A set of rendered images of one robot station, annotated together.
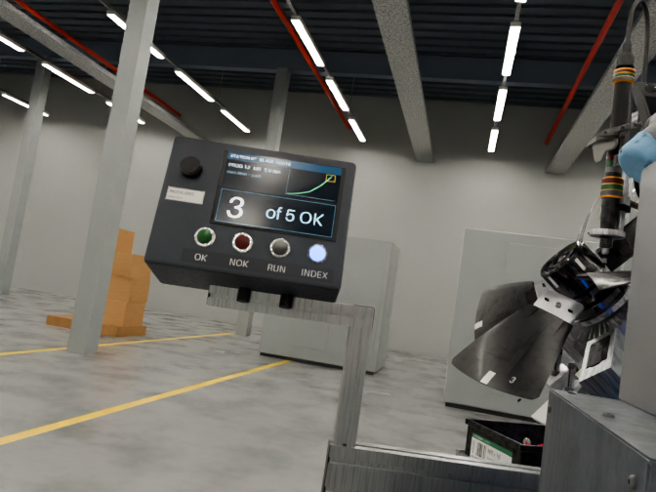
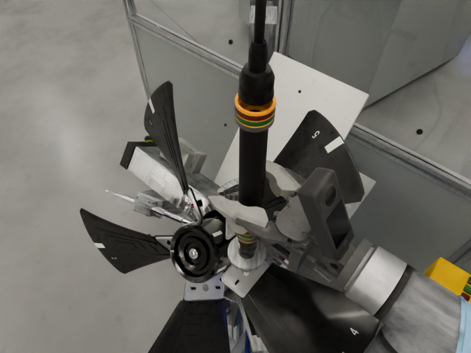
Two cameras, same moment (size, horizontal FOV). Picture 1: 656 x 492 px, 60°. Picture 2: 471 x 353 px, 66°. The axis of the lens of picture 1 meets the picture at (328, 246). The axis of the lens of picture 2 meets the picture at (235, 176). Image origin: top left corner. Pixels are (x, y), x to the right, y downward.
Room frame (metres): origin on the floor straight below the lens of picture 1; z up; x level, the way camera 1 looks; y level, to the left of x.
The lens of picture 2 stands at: (1.03, -0.35, 1.89)
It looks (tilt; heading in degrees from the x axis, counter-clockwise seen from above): 53 degrees down; 311
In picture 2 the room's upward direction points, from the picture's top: straight up
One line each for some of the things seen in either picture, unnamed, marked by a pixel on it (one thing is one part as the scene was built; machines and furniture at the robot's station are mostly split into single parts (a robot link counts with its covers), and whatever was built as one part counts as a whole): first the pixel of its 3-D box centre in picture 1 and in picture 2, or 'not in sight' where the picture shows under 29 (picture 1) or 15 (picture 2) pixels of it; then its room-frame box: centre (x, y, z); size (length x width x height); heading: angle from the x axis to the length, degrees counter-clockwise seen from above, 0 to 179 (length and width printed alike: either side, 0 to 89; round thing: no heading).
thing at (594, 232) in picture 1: (611, 215); (247, 236); (1.21, -0.59, 1.32); 0.09 x 0.07 x 0.10; 126
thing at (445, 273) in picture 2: not in sight; (439, 301); (0.85, -0.89, 1.02); 0.16 x 0.10 x 0.11; 91
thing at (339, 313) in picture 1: (291, 307); not in sight; (0.83, 0.04, 1.04); 0.24 x 0.03 x 0.03; 91
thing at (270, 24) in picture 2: not in sight; (263, 25); (1.58, -1.09, 1.36); 0.10 x 0.07 x 0.08; 126
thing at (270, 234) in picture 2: (617, 134); (269, 225); (1.15, -0.56, 1.48); 0.09 x 0.05 x 0.02; 23
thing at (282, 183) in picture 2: not in sight; (273, 182); (1.20, -0.63, 1.45); 0.09 x 0.03 x 0.06; 160
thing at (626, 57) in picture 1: (616, 143); (250, 190); (1.20, -0.58, 1.47); 0.04 x 0.04 x 0.46
